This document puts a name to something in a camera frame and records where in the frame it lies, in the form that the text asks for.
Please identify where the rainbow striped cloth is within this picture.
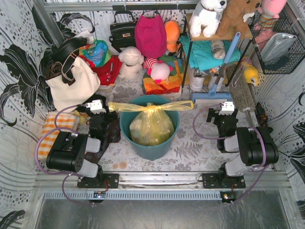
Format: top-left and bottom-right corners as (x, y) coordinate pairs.
(142, 55), (184, 94)

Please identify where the black leather handbag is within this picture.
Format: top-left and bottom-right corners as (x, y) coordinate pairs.
(109, 10), (137, 53)

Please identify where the colourful striped cloth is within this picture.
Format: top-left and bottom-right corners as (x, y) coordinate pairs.
(79, 40), (112, 68)

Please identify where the yellow plush duck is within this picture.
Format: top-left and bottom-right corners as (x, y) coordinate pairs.
(241, 58), (259, 86)

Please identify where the cream canvas tote bag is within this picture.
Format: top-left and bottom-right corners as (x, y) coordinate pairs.
(46, 57), (101, 111)

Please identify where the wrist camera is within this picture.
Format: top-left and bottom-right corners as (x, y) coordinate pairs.
(219, 101), (235, 115)
(86, 100), (106, 114)

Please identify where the teal plastic trash bin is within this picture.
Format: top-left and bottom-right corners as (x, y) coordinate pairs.
(120, 95), (180, 161)

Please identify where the teal cloth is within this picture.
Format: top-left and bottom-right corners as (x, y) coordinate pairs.
(179, 35), (241, 71)

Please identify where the white plush dog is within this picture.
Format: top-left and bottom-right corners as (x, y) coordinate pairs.
(190, 0), (227, 38)

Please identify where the magenta felt bag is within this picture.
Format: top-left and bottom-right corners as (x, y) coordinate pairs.
(135, 14), (167, 58)

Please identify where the light blue squeegee tool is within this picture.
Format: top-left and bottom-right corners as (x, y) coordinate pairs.
(192, 32), (241, 104)

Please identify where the orange checkered cloth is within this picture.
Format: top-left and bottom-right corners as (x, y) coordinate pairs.
(38, 112), (80, 160)

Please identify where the black hat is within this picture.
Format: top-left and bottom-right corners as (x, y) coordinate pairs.
(52, 37), (88, 63)

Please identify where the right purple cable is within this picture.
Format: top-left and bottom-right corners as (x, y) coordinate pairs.
(192, 104), (271, 205)

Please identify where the dark patterned necktie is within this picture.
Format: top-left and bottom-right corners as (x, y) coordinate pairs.
(84, 119), (121, 164)

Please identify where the yellow plastic trash bag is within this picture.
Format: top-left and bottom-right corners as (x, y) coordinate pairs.
(108, 100), (194, 146)

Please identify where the pink plush toy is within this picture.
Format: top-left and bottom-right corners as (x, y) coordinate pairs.
(257, 0), (287, 24)

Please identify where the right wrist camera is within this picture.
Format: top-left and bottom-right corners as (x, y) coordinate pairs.
(219, 101), (235, 115)

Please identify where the red garment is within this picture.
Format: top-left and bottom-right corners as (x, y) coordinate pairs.
(92, 55), (122, 86)

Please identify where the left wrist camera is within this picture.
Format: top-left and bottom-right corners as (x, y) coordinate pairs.
(86, 100), (106, 114)

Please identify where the orange plush toy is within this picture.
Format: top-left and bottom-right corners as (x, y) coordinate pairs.
(164, 21), (180, 52)

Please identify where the brown teddy bear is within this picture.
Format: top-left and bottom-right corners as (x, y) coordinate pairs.
(216, 0), (262, 38)

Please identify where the grey foil pouch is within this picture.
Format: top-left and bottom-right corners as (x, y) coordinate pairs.
(260, 33), (297, 62)

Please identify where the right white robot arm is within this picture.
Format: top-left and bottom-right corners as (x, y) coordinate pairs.
(202, 108), (279, 189)

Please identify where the white fluffy plush lamb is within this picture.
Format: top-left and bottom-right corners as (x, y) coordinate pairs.
(118, 46), (144, 79)

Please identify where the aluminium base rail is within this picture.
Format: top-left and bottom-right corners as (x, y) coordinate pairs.
(33, 171), (291, 191)

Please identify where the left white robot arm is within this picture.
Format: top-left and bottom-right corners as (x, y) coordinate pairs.
(46, 100), (121, 189)

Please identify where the pink white plush doll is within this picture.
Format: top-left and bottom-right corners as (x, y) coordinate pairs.
(143, 58), (173, 83)

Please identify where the black wire basket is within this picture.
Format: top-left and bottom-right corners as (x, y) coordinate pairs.
(249, 12), (305, 74)

